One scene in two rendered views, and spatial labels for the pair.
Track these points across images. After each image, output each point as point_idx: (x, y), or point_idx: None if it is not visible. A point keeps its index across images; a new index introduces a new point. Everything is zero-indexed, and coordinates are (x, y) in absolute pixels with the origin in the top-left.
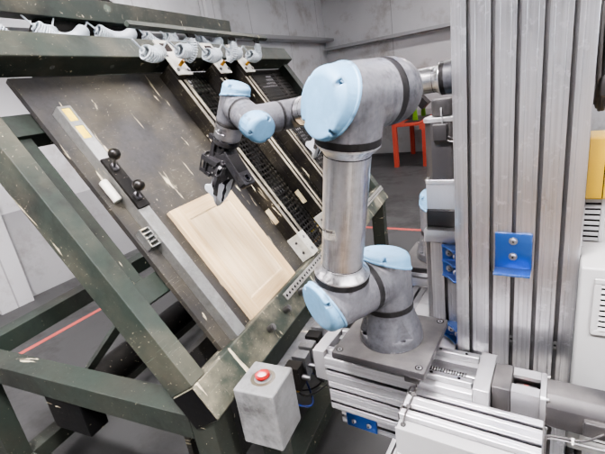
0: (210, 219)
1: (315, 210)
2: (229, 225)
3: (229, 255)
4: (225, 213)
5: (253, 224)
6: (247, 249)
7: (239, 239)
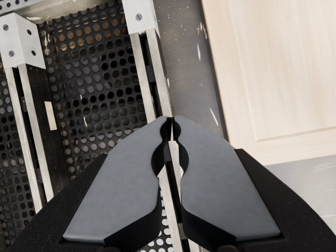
0: (327, 112)
1: (36, 75)
2: (291, 93)
3: (335, 39)
4: (282, 116)
5: (231, 82)
6: (283, 40)
7: (287, 63)
